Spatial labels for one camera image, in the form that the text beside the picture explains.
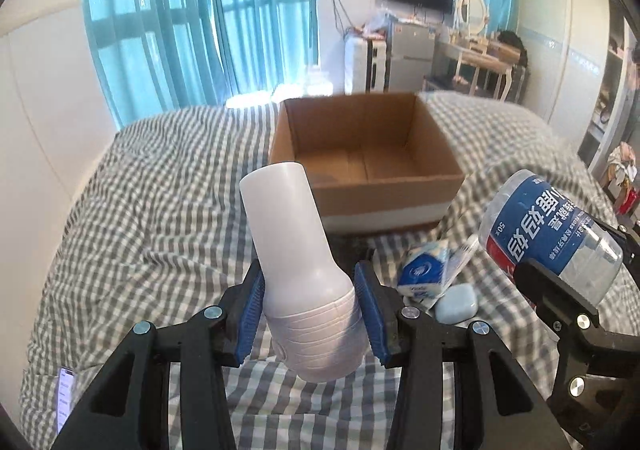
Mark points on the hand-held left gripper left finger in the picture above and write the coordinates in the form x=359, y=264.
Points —
x=250, y=310

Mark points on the grey checked blanket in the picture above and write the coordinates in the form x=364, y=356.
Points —
x=165, y=210

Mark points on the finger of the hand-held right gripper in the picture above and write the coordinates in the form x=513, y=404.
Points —
x=631, y=235
x=560, y=302

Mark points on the blue and white tissue pack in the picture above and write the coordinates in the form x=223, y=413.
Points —
x=425, y=270

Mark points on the light blue earbuds case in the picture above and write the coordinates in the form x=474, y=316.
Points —
x=456, y=303

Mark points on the white plastic bottle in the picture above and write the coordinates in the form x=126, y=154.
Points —
x=305, y=275

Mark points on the silver mini fridge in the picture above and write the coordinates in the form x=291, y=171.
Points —
x=410, y=52

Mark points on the blue curtain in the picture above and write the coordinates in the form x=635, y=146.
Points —
x=200, y=14

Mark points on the clear bottle with blue label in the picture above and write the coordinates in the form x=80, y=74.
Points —
x=547, y=225

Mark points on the smartphone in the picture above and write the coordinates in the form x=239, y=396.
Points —
x=65, y=395

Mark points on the white wardrobe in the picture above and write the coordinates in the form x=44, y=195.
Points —
x=562, y=34

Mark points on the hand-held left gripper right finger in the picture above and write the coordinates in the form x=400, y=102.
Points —
x=372, y=310

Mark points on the white headboard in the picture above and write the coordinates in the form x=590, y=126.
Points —
x=45, y=129

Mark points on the white suitcase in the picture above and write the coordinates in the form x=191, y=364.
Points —
x=365, y=63

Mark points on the cardboard box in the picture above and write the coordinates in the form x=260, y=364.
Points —
x=362, y=157

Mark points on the white dressing table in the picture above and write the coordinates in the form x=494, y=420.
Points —
x=482, y=64

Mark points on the oval vanity mirror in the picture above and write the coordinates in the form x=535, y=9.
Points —
x=472, y=12

